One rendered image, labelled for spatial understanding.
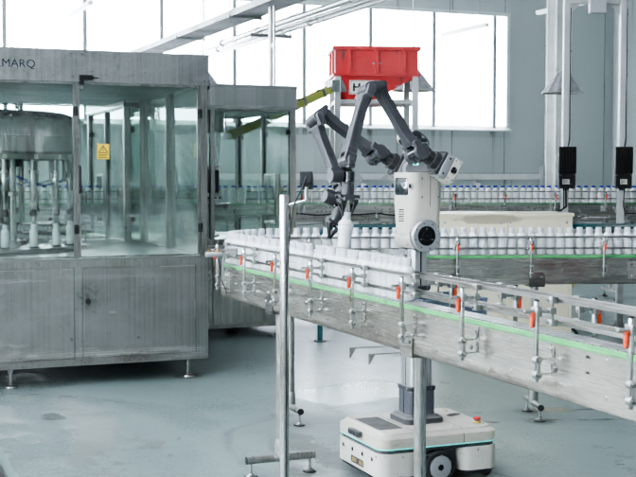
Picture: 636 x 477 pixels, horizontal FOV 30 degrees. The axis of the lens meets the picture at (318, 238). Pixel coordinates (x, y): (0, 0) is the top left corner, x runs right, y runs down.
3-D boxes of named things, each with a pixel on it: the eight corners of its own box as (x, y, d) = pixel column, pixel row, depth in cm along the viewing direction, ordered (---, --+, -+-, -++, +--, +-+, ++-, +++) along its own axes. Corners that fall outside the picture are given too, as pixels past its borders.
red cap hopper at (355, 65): (331, 320, 1218) (332, 45, 1203) (326, 312, 1289) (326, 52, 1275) (420, 319, 1225) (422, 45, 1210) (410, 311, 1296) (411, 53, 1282)
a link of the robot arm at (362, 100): (379, 85, 551) (365, 93, 560) (368, 79, 548) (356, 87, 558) (356, 166, 535) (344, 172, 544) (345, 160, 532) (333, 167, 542)
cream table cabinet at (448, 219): (551, 348, 1019) (553, 211, 1013) (572, 360, 958) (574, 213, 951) (424, 349, 1011) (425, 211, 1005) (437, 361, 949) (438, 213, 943)
